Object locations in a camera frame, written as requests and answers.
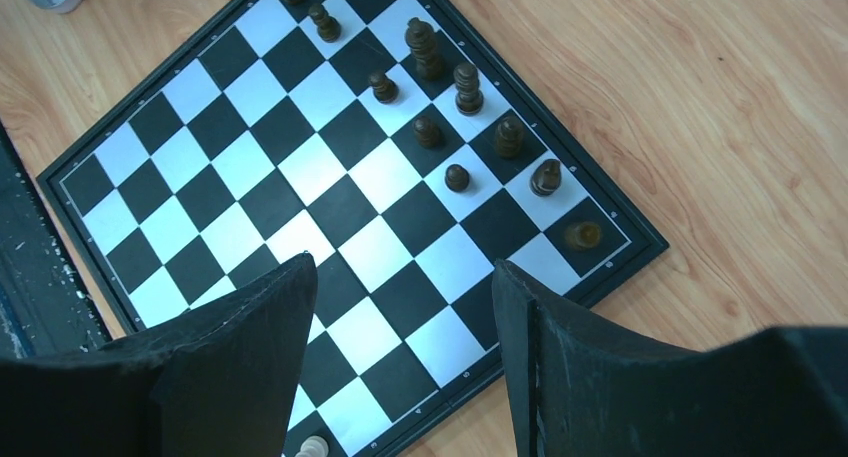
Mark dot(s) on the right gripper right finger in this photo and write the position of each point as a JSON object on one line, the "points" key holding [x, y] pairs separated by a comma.
{"points": [[581, 385]]}

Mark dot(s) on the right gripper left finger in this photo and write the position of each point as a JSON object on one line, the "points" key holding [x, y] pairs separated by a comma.
{"points": [[219, 380]]}

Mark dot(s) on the black white chessboard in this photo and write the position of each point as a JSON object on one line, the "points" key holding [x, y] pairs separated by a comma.
{"points": [[279, 129]]}

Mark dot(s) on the dark chess piece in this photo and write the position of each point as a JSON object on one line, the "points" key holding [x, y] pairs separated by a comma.
{"points": [[421, 39]]}

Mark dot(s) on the white pawn on board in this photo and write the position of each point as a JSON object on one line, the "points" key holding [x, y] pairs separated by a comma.
{"points": [[313, 446]]}

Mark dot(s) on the dark chess rook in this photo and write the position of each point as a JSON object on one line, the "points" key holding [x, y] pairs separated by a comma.
{"points": [[584, 235]]}

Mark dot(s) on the dark chess knight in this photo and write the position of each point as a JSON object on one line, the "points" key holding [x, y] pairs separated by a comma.
{"points": [[546, 178]]}

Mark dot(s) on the dark chess pawn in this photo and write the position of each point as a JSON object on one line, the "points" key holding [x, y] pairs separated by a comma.
{"points": [[426, 132], [457, 178]]}

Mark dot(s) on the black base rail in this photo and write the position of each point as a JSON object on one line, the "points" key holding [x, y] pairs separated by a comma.
{"points": [[45, 307]]}

